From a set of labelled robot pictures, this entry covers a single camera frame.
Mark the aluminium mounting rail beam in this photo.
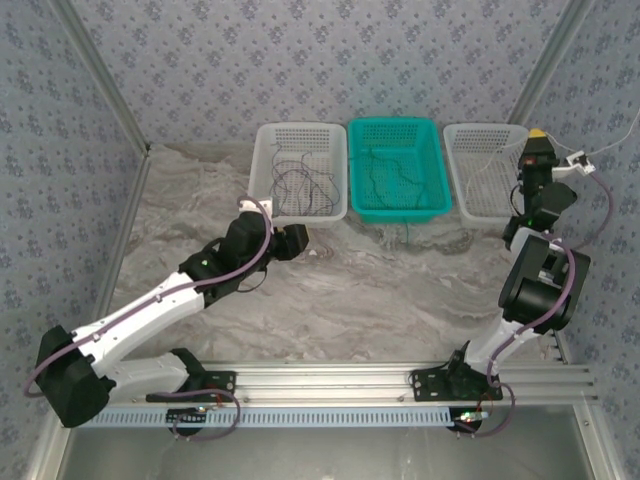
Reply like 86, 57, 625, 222
53, 363, 600, 405

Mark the white perforated plastic basket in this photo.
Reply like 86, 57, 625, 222
248, 122, 349, 230
442, 123, 532, 230

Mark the aluminium frame post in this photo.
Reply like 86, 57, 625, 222
507, 0, 599, 129
49, 0, 154, 156

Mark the thin black cable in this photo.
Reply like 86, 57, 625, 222
272, 159, 337, 217

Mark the purple left arm harness cable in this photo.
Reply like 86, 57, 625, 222
23, 197, 242, 442

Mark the teal perforated plastic basket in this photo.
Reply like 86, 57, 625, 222
347, 117, 454, 226

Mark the grey steel panel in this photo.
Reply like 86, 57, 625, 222
29, 402, 626, 480

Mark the small black controller board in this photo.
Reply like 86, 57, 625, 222
166, 407, 209, 442
451, 408, 490, 441

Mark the purple right arm harness cable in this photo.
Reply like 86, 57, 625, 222
457, 169, 615, 440

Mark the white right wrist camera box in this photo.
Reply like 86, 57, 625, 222
552, 151, 597, 177

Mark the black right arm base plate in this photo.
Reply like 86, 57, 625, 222
409, 368, 504, 404

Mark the white slotted cable duct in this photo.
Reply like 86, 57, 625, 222
73, 407, 454, 430

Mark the thin white cable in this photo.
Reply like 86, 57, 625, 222
463, 110, 640, 200

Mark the thin green cable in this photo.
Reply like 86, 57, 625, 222
349, 146, 381, 211
382, 157, 429, 247

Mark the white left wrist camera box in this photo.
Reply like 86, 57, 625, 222
236, 196, 275, 217

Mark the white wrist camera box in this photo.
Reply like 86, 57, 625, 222
552, 151, 597, 177
236, 196, 275, 217

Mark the purple arm harness cable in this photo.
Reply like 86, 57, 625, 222
23, 197, 242, 442
457, 169, 615, 440

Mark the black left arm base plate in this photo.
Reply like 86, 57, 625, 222
144, 370, 238, 404

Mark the thin blue purple cable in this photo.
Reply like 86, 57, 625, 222
268, 142, 289, 201

